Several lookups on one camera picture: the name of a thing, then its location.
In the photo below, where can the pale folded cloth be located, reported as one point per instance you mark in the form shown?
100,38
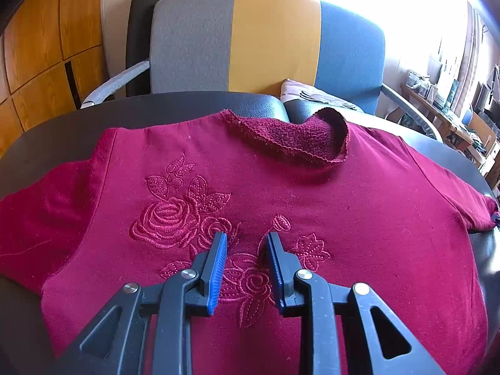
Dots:
302,90

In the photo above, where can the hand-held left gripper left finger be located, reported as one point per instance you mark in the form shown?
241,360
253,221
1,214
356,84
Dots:
218,269

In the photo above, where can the wooden cabinet doors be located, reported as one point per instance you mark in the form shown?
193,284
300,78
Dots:
35,47

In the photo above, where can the black rolled mat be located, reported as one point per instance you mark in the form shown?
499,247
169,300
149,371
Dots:
137,27

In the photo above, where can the red embroidered sweater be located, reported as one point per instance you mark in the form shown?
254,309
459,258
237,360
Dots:
371,211

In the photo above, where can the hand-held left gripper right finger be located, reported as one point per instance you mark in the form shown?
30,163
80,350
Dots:
273,269

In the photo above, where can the cluttered wooden desk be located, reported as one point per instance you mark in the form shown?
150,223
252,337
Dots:
453,119

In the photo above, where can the grey yellow blue armchair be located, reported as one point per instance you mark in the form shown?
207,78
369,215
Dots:
187,47

